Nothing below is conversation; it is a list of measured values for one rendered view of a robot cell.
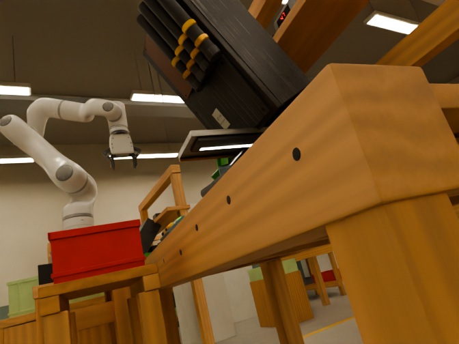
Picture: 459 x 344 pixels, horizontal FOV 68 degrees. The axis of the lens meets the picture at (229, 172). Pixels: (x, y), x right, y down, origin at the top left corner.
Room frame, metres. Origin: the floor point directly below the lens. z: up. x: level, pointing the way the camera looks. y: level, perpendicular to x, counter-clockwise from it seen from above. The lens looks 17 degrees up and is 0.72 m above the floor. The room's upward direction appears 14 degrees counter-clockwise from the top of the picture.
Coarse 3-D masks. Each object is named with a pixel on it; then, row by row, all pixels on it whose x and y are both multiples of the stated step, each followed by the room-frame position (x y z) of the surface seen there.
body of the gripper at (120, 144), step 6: (114, 132) 1.36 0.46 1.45; (120, 132) 1.37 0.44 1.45; (126, 132) 1.39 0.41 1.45; (114, 138) 1.37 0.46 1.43; (120, 138) 1.38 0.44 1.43; (126, 138) 1.39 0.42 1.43; (114, 144) 1.37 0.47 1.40; (120, 144) 1.38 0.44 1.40; (126, 144) 1.39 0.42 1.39; (132, 144) 1.40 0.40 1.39; (114, 150) 1.37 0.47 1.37; (120, 150) 1.38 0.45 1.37; (126, 150) 1.39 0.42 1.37; (132, 150) 1.40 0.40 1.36; (120, 156) 1.42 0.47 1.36; (126, 156) 1.43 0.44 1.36
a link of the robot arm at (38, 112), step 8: (32, 104) 1.35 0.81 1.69; (40, 104) 1.34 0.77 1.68; (48, 104) 1.34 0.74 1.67; (56, 104) 1.35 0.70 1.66; (32, 112) 1.35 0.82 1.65; (40, 112) 1.36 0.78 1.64; (48, 112) 1.36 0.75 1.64; (56, 112) 1.36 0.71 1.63; (32, 120) 1.38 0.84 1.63; (40, 120) 1.38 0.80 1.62; (32, 128) 1.41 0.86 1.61; (40, 128) 1.41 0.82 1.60
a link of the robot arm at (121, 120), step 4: (120, 104) 1.38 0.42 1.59; (120, 108) 1.37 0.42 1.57; (124, 108) 1.40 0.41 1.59; (124, 112) 1.39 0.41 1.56; (120, 116) 1.35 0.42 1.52; (124, 116) 1.39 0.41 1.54; (108, 120) 1.36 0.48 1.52; (116, 120) 1.36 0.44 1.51; (120, 120) 1.36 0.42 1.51; (124, 120) 1.38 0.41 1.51; (112, 124) 1.36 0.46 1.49; (116, 124) 1.36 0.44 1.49; (120, 124) 1.37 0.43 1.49; (124, 124) 1.38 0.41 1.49
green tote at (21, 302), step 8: (24, 280) 1.66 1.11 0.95; (32, 280) 1.67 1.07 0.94; (8, 288) 1.65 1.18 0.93; (16, 288) 1.66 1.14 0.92; (24, 288) 1.67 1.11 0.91; (8, 296) 1.65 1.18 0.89; (16, 296) 1.66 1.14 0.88; (24, 296) 1.67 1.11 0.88; (32, 296) 1.67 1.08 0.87; (88, 296) 1.74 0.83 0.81; (96, 296) 1.75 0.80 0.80; (16, 304) 1.66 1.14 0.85; (24, 304) 1.66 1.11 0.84; (32, 304) 1.67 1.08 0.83; (16, 312) 1.65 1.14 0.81; (24, 312) 1.66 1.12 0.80; (32, 312) 1.67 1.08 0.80
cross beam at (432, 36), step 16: (448, 0) 0.76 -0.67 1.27; (432, 16) 0.81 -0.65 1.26; (448, 16) 0.78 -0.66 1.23; (416, 32) 0.86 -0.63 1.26; (432, 32) 0.83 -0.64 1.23; (448, 32) 0.80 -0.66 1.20; (400, 48) 0.92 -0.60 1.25; (416, 48) 0.88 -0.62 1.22; (432, 48) 0.84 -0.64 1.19; (384, 64) 0.98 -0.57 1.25; (400, 64) 0.94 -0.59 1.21; (416, 64) 0.91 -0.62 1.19
